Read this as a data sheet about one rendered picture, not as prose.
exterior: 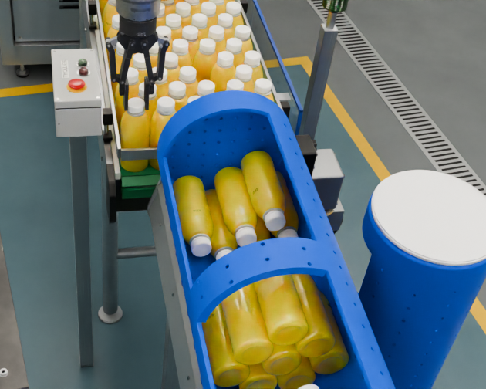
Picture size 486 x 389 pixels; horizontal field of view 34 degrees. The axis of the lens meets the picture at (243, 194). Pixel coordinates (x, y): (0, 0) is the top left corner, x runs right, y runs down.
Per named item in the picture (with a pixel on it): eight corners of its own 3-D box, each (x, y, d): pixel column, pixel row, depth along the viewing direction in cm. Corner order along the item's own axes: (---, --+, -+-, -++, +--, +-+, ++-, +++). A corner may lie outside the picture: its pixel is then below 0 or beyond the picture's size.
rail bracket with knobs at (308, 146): (274, 188, 185) (280, 154, 178) (267, 167, 190) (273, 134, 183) (314, 185, 187) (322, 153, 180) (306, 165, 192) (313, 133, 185)
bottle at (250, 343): (280, 356, 128) (258, 279, 139) (264, 336, 123) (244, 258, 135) (244, 371, 129) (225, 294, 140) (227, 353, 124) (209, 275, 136)
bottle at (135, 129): (149, 155, 188) (151, 100, 177) (147, 174, 183) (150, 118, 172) (120, 153, 188) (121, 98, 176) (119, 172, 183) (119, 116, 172)
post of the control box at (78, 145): (80, 367, 248) (68, 115, 180) (79, 356, 251) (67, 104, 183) (93, 366, 249) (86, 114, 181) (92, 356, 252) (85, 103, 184)
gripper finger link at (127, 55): (136, 42, 161) (129, 42, 160) (125, 87, 168) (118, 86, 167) (134, 32, 163) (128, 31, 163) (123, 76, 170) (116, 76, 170)
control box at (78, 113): (56, 137, 174) (54, 100, 167) (52, 84, 188) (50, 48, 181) (102, 136, 176) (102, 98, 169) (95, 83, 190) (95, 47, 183)
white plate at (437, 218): (491, 177, 175) (489, 180, 176) (367, 162, 174) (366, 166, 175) (515, 270, 155) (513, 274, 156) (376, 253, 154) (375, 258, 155)
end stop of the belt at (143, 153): (121, 160, 178) (121, 150, 176) (121, 158, 179) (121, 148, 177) (291, 152, 187) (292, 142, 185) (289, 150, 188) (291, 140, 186)
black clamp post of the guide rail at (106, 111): (103, 140, 190) (102, 114, 185) (102, 133, 192) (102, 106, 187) (112, 140, 191) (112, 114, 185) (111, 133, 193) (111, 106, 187)
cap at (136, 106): (145, 104, 176) (145, 97, 175) (144, 114, 173) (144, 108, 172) (127, 103, 176) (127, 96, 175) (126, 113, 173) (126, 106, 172)
